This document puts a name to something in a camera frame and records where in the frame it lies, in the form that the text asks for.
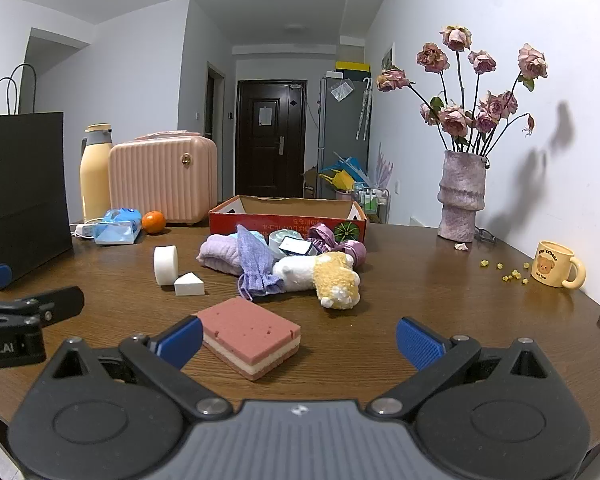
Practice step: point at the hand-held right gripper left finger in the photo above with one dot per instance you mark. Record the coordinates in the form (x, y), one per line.
(182, 342)

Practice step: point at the teal soft roll with tag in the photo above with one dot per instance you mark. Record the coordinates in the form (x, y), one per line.
(279, 244)

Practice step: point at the white leaning board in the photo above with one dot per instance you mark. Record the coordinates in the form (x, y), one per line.
(424, 221)

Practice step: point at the scattered yellow crumbs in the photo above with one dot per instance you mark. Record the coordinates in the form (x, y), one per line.
(510, 276)

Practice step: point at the red cardboard box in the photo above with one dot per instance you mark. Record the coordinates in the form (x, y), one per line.
(260, 225)

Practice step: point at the pink crinkled cloth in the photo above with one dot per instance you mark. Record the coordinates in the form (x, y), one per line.
(165, 135)

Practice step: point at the grey refrigerator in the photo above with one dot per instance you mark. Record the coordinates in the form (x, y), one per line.
(340, 130)

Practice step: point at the purple wall decoration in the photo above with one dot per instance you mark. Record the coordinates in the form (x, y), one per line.
(384, 167)

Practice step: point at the side room door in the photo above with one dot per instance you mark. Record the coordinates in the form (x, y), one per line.
(214, 105)

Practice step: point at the white folded umbrella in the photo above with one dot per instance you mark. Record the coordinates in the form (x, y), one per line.
(364, 110)

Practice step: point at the white wall panel box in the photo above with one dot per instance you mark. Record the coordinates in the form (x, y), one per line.
(388, 57)

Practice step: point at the pink layered sponge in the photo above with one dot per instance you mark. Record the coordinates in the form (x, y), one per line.
(250, 335)

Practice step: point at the clear plastic bag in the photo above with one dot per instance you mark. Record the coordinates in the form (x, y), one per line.
(341, 91)

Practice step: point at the bunch of dried pink roses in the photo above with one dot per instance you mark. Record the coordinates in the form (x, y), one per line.
(455, 117)

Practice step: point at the dark wooden entrance door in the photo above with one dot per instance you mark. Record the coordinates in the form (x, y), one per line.
(267, 160)

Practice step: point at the yellow and black box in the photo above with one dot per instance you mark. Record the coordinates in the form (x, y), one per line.
(352, 67)

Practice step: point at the yellow bear mug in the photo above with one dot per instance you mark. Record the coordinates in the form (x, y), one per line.
(552, 265)

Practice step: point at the pink bucket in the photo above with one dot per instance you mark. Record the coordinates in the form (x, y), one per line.
(344, 194)

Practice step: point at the orange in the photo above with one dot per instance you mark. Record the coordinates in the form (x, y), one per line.
(153, 222)

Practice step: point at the white round sponge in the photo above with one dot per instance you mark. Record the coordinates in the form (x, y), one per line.
(165, 265)

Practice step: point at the black eyeglasses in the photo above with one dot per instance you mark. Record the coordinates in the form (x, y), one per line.
(486, 235)

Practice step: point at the lilac fluffy towel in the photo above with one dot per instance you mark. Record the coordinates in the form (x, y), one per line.
(219, 255)

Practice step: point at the yellow thermos bottle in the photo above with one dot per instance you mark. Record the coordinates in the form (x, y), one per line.
(96, 180)

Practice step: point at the brown cardboard box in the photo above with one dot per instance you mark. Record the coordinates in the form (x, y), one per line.
(310, 182)

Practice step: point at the pink ribbed suitcase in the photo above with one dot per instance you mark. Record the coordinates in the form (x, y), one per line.
(162, 180)

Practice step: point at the white and yellow plush toy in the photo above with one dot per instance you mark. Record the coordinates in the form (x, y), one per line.
(325, 280)

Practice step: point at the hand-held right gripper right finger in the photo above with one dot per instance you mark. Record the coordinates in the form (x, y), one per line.
(420, 342)

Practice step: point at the white paper notice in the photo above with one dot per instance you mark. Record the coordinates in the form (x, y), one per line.
(265, 116)

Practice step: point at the black paper bag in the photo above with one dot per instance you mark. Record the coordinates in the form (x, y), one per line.
(22, 190)

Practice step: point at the white triangular sponge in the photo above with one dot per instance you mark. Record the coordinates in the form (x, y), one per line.
(189, 286)

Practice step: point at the white charger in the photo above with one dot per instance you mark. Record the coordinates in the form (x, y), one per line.
(85, 230)

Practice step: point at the pink textured vase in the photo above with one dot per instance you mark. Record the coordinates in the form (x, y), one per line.
(461, 200)

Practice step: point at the round ceiling lamp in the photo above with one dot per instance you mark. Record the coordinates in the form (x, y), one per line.
(295, 26)

